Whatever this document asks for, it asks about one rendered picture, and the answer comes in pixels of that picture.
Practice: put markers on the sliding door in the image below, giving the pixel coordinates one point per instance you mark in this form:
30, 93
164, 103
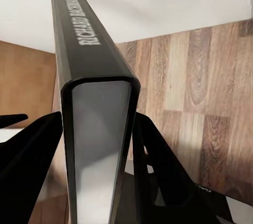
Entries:
27, 78

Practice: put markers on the bench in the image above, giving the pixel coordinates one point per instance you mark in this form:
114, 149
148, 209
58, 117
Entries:
52, 205

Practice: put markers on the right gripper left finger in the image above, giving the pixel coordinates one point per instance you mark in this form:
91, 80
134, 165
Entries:
24, 162

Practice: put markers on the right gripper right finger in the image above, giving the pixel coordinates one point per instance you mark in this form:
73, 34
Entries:
184, 204

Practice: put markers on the hardback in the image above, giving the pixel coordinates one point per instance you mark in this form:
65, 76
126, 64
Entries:
99, 95

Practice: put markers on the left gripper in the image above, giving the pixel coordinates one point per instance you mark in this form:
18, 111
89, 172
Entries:
6, 120

